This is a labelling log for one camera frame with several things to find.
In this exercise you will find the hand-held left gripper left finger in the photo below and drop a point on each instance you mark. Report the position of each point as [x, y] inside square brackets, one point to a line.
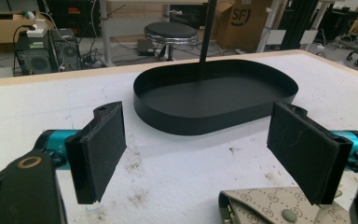
[101, 149]

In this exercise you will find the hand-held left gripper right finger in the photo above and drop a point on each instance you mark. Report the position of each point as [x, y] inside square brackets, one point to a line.
[304, 149]

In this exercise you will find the beige patterned wallet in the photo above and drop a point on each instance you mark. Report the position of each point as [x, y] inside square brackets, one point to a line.
[270, 207]

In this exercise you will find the black oval tray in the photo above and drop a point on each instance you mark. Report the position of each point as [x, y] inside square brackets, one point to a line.
[211, 99]

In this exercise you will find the black computer tower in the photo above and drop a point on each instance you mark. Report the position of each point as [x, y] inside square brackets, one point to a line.
[45, 53]

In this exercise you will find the white desk leg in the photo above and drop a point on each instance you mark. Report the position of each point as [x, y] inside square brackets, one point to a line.
[106, 32]

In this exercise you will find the round black stool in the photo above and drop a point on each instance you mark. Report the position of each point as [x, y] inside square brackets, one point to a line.
[170, 35]

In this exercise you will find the white power adapter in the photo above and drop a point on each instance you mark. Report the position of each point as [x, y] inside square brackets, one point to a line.
[37, 28]

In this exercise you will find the brown cardboard box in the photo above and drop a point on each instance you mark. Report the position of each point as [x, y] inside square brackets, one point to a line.
[245, 23]

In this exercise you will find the black vertical stand pole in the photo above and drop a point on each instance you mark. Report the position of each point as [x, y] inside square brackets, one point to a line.
[207, 31]

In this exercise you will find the open cardboard box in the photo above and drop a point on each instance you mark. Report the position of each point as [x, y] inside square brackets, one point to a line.
[0, 28]

